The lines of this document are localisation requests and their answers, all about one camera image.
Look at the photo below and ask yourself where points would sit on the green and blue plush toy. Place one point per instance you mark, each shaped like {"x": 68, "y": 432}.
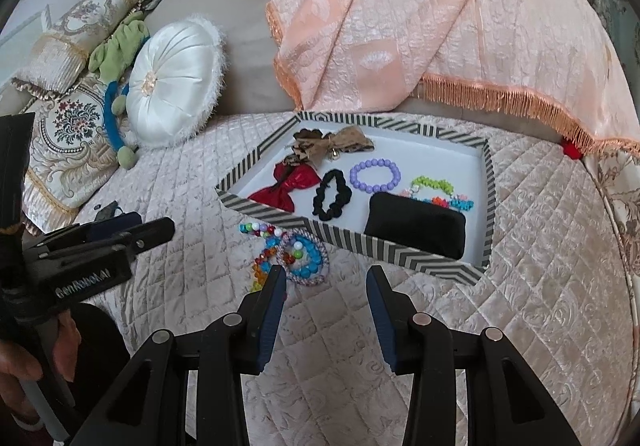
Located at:
{"x": 125, "y": 34}

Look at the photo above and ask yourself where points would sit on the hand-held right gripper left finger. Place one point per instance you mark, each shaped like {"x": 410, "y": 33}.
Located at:
{"x": 270, "y": 326}

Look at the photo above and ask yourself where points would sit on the person's left hand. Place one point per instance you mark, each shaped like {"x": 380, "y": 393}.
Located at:
{"x": 20, "y": 366}

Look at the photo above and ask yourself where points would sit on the black scrunchie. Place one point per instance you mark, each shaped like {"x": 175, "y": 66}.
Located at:
{"x": 320, "y": 198}

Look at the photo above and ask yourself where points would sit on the striped jewelry box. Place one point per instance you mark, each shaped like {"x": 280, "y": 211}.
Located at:
{"x": 430, "y": 266}

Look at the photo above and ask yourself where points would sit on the peach fringed blanket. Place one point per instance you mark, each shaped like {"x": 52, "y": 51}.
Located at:
{"x": 450, "y": 26}

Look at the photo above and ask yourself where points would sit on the white round satin cushion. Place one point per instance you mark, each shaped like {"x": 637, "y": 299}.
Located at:
{"x": 175, "y": 76}

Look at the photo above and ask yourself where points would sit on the cream floral printed cushion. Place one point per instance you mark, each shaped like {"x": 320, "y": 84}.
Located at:
{"x": 620, "y": 206}

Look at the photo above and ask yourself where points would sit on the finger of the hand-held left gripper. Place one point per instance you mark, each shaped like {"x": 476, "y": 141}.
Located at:
{"x": 150, "y": 233}
{"x": 115, "y": 223}

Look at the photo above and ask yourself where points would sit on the embroidered bolster cushion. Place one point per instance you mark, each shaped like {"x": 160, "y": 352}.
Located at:
{"x": 85, "y": 21}

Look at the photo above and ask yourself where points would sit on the quilted beige bed cover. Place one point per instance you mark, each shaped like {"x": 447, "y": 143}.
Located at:
{"x": 525, "y": 301}

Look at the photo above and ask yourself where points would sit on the small red object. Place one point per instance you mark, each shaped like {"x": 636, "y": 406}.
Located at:
{"x": 571, "y": 150}

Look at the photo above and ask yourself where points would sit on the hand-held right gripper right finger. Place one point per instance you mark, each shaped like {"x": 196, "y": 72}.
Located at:
{"x": 382, "y": 326}

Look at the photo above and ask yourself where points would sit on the grey upholstered sofa back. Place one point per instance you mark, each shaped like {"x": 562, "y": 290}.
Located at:
{"x": 250, "y": 51}

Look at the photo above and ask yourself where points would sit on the floral embroidered square cushion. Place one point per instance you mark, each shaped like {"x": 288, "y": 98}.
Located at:
{"x": 75, "y": 126}

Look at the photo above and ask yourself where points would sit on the black velvet pouch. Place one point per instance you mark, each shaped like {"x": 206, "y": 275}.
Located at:
{"x": 415, "y": 226}

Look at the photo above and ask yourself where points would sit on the leopard print hair bow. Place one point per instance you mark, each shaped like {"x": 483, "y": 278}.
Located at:
{"x": 350, "y": 139}

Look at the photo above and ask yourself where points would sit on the red glossy hair bow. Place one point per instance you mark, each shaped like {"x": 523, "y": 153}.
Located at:
{"x": 295, "y": 181}

